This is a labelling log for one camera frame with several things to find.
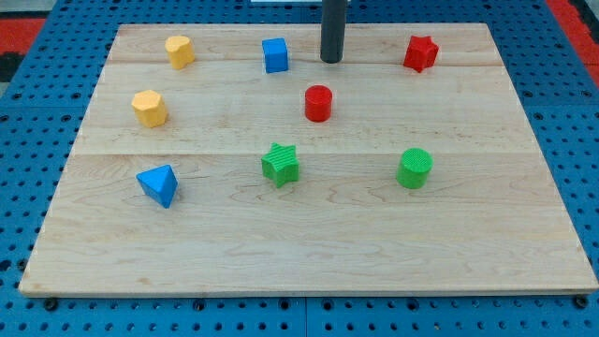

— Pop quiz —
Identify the blue cube block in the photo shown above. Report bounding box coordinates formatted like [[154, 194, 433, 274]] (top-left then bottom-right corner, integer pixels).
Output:
[[261, 37, 288, 74]]

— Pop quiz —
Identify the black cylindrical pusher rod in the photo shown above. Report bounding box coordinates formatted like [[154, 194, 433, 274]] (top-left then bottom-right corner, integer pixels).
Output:
[[320, 0, 347, 64]]

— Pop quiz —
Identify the red cylinder block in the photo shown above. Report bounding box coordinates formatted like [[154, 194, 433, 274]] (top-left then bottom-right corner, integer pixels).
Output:
[[304, 84, 333, 123]]

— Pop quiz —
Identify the red star block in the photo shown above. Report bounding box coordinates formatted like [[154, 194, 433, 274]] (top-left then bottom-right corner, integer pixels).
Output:
[[402, 36, 439, 73]]

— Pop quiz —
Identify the yellow hexagon block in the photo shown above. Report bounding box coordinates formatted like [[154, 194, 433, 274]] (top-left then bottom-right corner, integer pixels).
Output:
[[131, 90, 168, 128]]

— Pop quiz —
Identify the blue triangular prism block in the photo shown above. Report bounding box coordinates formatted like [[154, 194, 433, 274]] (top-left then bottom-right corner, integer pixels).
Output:
[[136, 165, 179, 209]]

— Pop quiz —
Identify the green star block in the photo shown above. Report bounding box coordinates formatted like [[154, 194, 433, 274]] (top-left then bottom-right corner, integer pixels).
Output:
[[261, 142, 300, 188]]

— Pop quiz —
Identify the light wooden board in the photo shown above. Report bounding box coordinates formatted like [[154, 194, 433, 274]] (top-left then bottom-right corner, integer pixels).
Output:
[[20, 23, 598, 298]]

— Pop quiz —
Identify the green cylinder block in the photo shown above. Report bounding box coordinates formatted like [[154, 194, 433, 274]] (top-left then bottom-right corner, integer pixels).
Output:
[[396, 148, 433, 189]]

